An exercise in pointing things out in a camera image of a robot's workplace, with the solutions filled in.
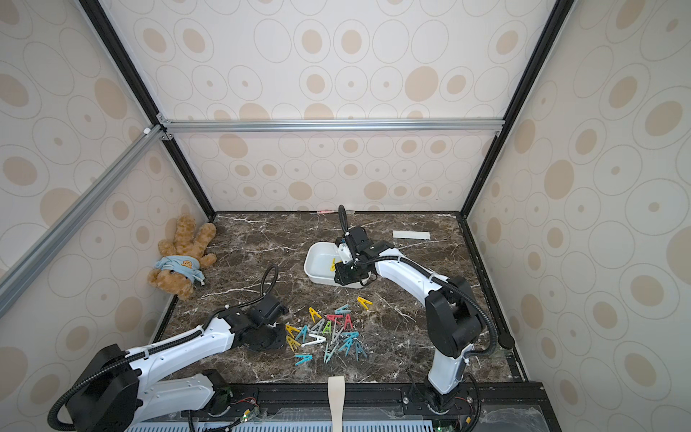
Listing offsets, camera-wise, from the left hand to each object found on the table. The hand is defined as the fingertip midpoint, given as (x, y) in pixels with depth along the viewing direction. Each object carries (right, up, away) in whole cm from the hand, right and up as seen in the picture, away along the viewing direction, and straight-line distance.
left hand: (292, 342), depth 82 cm
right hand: (+17, +20, +6) cm, 27 cm away
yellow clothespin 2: (0, -1, +1) cm, 1 cm away
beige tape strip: (+14, -10, -6) cm, 18 cm away
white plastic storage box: (+6, +22, +21) cm, 31 cm away
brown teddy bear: (-42, +25, +14) cm, 51 cm away
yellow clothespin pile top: (+6, +7, +8) cm, 12 cm away
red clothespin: (+17, +5, +5) cm, 19 cm away
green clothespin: (+11, +3, +5) cm, 12 cm away
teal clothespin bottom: (+5, -4, -1) cm, 6 cm away
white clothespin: (+8, 0, +2) cm, 9 cm away
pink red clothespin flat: (+12, +6, +7) cm, 16 cm away
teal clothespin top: (+16, +7, +10) cm, 20 cm away
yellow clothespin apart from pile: (+11, +21, +20) cm, 31 cm away
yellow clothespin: (+23, +10, +10) cm, 27 cm away
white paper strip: (+44, +34, +31) cm, 63 cm away
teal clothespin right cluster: (+18, 0, +1) cm, 18 cm away
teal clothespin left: (+3, +2, +3) cm, 5 cm away
